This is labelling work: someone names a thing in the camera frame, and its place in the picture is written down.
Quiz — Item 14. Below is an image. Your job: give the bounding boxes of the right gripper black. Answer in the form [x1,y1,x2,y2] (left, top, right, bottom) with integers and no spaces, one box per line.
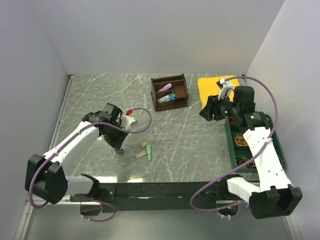
[198,92,240,122]

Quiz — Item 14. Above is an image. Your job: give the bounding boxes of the blue glue bottle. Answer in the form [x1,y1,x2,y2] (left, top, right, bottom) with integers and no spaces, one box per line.
[114,148,124,156]

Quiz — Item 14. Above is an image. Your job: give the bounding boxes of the tan square eraser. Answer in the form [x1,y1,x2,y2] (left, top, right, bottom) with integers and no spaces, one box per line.
[140,141,148,147]

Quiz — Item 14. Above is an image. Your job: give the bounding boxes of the beige rectangular eraser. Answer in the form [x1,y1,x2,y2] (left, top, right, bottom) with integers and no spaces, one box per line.
[135,151,147,159]

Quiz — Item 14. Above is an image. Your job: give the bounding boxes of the blue cap white marker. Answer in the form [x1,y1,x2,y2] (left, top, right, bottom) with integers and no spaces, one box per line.
[157,93,176,103]

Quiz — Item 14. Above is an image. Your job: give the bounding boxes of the brown wooden desk organizer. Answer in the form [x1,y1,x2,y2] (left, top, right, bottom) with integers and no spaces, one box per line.
[150,74,189,112]

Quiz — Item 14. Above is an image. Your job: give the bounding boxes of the pink eraser stick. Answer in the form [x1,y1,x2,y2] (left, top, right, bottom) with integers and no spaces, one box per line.
[157,83,172,92]

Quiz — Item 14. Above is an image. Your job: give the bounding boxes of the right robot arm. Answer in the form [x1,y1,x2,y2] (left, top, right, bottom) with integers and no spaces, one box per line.
[199,86,303,219]

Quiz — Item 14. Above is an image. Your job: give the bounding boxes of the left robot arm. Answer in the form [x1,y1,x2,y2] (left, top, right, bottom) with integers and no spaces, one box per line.
[25,103,137,208]

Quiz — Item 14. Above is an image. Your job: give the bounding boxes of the yellow folded cloth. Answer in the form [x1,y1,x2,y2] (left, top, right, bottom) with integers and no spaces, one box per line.
[197,75,232,109]

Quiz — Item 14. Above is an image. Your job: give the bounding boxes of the yellow rubber bands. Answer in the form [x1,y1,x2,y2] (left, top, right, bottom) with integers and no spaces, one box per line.
[232,134,248,147]

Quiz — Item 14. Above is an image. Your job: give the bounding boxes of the green compartment tray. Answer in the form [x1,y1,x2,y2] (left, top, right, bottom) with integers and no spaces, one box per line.
[224,119,286,169]

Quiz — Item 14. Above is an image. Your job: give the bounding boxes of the brown rubber bands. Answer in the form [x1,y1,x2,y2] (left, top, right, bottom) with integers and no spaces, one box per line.
[236,157,256,169]

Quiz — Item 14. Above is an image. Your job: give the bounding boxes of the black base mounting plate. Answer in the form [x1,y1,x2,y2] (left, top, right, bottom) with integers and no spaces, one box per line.
[68,181,249,213]

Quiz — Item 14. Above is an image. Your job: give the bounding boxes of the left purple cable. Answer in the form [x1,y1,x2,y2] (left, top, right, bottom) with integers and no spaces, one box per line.
[28,107,152,223]

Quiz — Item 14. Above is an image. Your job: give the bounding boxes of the purple cable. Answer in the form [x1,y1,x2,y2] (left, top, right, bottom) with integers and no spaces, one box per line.
[28,107,152,223]
[189,76,279,218]

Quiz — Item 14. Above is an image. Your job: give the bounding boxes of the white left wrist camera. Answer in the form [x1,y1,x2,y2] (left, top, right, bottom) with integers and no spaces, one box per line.
[120,109,138,131]

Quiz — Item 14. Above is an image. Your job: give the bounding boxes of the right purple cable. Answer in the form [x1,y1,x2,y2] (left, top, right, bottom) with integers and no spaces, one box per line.
[189,76,279,218]

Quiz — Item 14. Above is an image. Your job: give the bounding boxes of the white aluminium table rail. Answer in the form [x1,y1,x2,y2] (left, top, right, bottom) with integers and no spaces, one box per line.
[41,74,75,156]

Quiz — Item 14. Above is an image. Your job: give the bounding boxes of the front aluminium frame rail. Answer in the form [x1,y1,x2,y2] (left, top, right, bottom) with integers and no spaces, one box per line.
[26,183,291,205]

